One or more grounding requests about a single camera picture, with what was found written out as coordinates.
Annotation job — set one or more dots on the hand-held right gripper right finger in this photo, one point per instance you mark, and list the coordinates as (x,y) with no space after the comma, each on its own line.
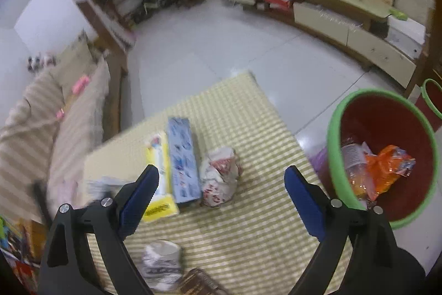
(305,201)

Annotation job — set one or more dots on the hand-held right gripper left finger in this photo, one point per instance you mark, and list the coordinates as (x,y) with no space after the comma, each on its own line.
(138,201)

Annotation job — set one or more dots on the grey paper ball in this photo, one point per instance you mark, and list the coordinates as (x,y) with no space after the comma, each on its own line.
(100,189)

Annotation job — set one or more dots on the yellow white carton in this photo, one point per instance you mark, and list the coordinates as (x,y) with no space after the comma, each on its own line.
(164,160)

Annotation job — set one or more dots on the blue patterned carton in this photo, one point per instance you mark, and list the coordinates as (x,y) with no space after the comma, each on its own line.
(183,160)

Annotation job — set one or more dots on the clear plastic bottle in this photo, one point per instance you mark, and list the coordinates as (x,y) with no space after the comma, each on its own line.
(352,156)

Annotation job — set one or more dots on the paper cup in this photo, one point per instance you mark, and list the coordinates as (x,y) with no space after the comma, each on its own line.
(162,264)

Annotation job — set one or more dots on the orange snack bag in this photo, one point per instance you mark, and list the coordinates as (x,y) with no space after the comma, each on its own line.
(383,170)

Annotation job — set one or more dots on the red white wrapper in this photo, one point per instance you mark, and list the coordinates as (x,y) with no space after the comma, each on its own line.
(219,177)

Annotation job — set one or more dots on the brown box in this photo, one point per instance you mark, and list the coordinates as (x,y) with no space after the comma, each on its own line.
(200,283)

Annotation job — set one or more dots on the red bin with green rim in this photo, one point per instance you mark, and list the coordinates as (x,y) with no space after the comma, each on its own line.
(380,122)
(423,105)

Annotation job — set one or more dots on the purple plastic bag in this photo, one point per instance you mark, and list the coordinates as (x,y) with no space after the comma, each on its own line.
(321,160)

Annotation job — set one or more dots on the yellow checked table mat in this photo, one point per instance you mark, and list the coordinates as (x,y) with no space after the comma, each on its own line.
(241,108)

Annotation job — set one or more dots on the beige striped sofa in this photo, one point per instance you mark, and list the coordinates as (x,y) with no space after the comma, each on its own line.
(27,143)

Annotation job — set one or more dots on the stack of magazines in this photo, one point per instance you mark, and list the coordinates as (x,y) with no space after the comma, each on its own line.
(13,253)

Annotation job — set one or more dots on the beige cushion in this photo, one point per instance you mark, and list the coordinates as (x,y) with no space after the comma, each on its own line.
(76,63)

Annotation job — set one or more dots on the white box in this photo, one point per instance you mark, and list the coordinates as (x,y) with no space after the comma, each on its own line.
(405,35)

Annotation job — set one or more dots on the small green item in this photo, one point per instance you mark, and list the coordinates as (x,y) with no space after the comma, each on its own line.
(399,14)

